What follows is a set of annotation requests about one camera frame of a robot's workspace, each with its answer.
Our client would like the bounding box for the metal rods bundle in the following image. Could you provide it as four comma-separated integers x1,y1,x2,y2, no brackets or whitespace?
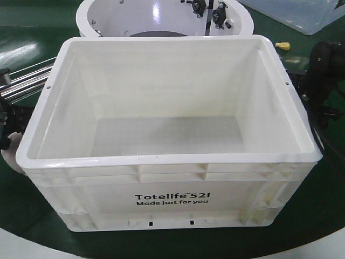
1,57,56,104

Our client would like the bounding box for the small yellow plastic piece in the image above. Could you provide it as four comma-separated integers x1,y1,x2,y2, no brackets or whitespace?
275,42,291,51

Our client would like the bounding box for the white plastic Totelife tote box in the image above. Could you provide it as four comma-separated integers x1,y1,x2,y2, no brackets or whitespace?
16,35,322,231

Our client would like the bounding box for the pink plush ball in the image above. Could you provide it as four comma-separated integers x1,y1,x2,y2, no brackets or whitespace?
1,132,26,176

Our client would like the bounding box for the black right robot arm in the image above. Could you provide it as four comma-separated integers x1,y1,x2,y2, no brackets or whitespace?
286,41,344,163

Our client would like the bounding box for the white round drum housing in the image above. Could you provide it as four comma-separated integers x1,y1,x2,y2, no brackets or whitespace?
75,1,254,37

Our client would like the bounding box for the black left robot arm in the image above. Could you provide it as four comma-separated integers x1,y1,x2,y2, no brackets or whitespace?
1,68,34,150

